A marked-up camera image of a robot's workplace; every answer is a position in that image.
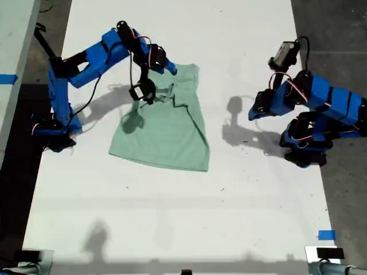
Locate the gripper camera cable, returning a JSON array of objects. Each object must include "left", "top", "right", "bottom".
[
  {"left": 296, "top": 36, "right": 311, "bottom": 72},
  {"left": 70, "top": 51, "right": 136, "bottom": 121}
]

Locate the grey plate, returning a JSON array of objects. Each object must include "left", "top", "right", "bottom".
[{"left": 21, "top": 248, "right": 54, "bottom": 267}]

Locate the small black box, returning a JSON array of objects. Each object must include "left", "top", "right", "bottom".
[
  {"left": 316, "top": 247, "right": 345, "bottom": 260},
  {"left": 17, "top": 250, "right": 42, "bottom": 263}
]

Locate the white plate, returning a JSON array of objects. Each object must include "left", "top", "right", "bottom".
[{"left": 304, "top": 245, "right": 342, "bottom": 265}]

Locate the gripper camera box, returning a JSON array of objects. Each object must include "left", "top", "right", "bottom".
[
  {"left": 268, "top": 41, "right": 301, "bottom": 71},
  {"left": 128, "top": 78, "right": 157, "bottom": 105}
]

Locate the black bar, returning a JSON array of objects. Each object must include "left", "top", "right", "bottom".
[{"left": 33, "top": 24, "right": 57, "bottom": 58}]

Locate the thin green cable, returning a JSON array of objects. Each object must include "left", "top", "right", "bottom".
[{"left": 38, "top": 0, "right": 54, "bottom": 14}]

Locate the pale green t-shirt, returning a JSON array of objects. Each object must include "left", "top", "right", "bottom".
[{"left": 108, "top": 63, "right": 210, "bottom": 172}]

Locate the grey pipe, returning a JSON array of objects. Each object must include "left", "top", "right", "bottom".
[
  {"left": 308, "top": 260, "right": 367, "bottom": 275},
  {"left": 0, "top": 263, "right": 44, "bottom": 275}
]

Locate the gripper camera stalk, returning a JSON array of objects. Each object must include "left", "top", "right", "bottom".
[
  {"left": 139, "top": 61, "right": 151, "bottom": 84},
  {"left": 272, "top": 65, "right": 290, "bottom": 90}
]

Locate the pale side table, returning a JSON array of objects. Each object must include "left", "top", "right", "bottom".
[{"left": 0, "top": 0, "right": 41, "bottom": 170}]

